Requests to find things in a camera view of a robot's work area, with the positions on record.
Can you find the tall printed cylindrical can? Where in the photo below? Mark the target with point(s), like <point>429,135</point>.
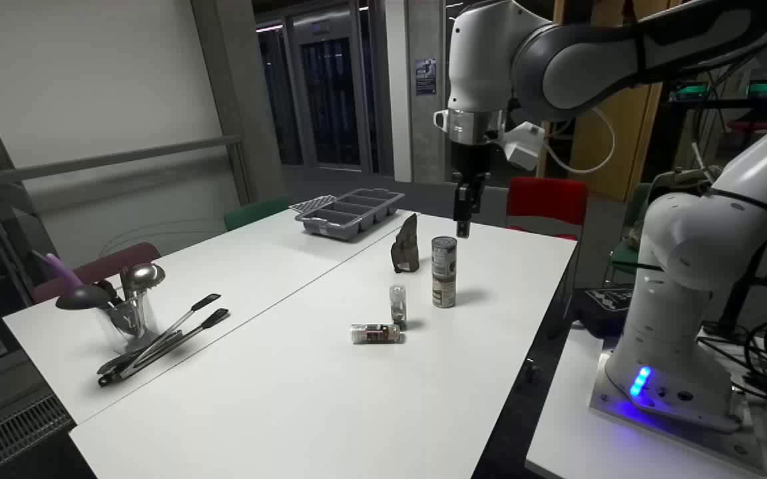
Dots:
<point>443,271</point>

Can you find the dark red chair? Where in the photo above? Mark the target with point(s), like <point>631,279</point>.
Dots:
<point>105,263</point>

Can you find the grey floor vent grille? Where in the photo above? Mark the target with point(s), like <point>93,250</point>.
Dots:
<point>12,428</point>

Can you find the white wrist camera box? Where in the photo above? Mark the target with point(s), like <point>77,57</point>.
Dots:
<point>523,146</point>

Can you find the black metal tongs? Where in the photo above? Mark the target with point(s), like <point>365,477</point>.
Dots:
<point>158,342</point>

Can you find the black stand pole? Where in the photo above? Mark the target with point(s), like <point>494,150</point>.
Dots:
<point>746,294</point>

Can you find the black control box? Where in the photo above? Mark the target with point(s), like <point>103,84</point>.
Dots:
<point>601,312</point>

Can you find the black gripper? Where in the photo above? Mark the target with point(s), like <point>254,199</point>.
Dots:
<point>471,161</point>

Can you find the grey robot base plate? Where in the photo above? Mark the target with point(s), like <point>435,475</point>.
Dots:
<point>731,439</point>

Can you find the green chair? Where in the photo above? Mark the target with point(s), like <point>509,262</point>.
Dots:
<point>254,214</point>

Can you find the small wall poster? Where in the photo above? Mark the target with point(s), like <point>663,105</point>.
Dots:
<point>427,78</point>

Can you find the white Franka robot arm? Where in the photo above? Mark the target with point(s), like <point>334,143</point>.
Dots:
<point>694,267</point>

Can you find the grey plastic cutlery tray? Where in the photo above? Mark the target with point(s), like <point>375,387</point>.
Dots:
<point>358,214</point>

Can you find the black ladle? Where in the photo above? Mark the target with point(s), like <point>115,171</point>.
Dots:
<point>80,296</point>

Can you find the grey metal handrail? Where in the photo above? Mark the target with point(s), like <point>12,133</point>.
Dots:
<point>91,162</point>

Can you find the silver metal spoon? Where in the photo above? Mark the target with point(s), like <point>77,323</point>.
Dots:
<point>142,275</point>

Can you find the metal utensil holder cup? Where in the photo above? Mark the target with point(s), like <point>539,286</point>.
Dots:
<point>133,314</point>

